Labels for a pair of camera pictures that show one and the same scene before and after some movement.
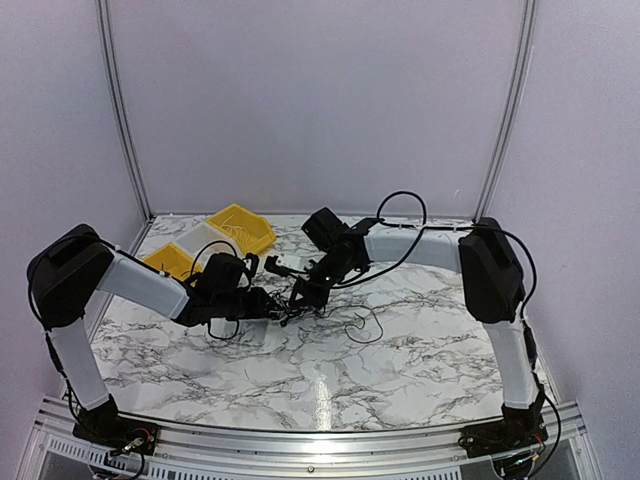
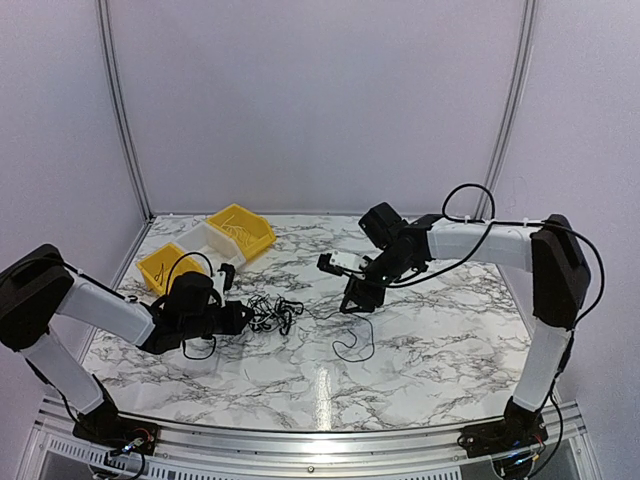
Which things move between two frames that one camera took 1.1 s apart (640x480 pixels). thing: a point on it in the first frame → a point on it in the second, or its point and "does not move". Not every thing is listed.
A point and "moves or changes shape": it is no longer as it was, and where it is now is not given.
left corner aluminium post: (119, 104) does not move
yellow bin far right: (250, 231) does not move
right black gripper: (311, 297) → (353, 291)
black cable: (353, 325) → (355, 338)
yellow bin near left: (174, 261) does not move
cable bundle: (280, 309) moves or changes shape
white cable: (237, 231) does not move
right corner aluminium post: (516, 111) does not move
